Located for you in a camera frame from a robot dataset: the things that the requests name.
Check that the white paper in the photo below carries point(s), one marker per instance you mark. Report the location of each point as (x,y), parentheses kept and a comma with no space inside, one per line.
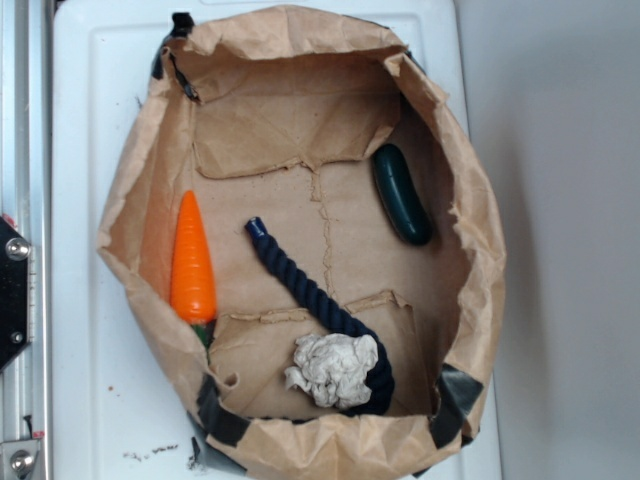
(333,368)

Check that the brown paper bag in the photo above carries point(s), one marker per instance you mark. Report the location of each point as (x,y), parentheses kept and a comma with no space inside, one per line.
(277,114)

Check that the dark green toy cucumber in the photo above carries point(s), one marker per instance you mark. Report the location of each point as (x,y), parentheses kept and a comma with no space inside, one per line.
(399,196)

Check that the orange toy carrot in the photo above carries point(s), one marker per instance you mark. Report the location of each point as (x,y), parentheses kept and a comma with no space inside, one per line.
(193,293)

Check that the white plastic tray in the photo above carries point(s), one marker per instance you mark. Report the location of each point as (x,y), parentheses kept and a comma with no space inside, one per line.
(116,415)

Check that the black metal bracket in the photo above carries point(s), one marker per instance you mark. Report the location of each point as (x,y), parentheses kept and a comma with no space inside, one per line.
(14,292)

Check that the aluminium frame rail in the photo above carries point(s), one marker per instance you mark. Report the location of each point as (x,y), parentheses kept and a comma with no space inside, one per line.
(26,130)

